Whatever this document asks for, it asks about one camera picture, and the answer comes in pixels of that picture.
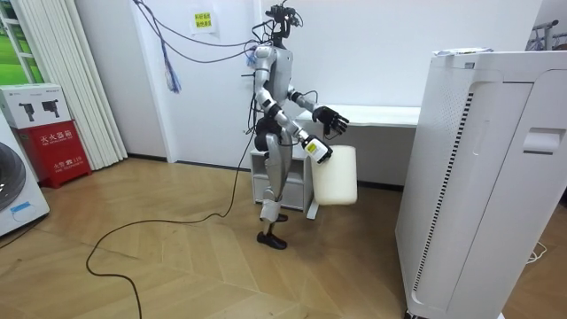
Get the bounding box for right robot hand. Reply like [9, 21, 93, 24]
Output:
[300, 134, 334, 166]

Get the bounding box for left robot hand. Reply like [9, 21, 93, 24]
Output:
[311, 105, 351, 136]

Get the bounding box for white plastic waste bin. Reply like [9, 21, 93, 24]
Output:
[309, 144, 359, 206]

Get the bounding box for robot legs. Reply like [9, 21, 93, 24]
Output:
[254, 117, 289, 252]

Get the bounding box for white desk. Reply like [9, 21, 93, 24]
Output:
[249, 104, 422, 221]

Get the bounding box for robot body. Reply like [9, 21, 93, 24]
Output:
[241, 0, 307, 134]

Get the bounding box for white paper sheets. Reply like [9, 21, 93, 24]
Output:
[431, 46, 494, 58]

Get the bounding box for white air purifier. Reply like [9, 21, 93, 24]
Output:
[394, 47, 567, 319]

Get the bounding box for grey metal rack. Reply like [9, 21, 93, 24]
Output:
[525, 19, 567, 52]

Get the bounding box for white folded slat panels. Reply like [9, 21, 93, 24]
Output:
[11, 0, 129, 172]

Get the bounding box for red fire extinguisher box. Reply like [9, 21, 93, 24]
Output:
[15, 120, 93, 190]

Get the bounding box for white cardboard box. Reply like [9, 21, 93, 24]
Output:
[0, 82, 73, 130]

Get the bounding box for white washing machine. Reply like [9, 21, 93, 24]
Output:
[0, 110, 50, 238]

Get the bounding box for white framed window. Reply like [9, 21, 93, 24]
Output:
[0, 0, 45, 88]

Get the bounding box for black floor cable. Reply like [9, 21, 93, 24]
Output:
[84, 95, 259, 319]

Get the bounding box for yellow wall notice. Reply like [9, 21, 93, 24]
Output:
[190, 7, 220, 36]

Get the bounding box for cable bundle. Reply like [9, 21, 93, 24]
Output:
[131, 0, 267, 95]

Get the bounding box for white floor cable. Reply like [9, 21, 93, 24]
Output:
[525, 240, 548, 266]

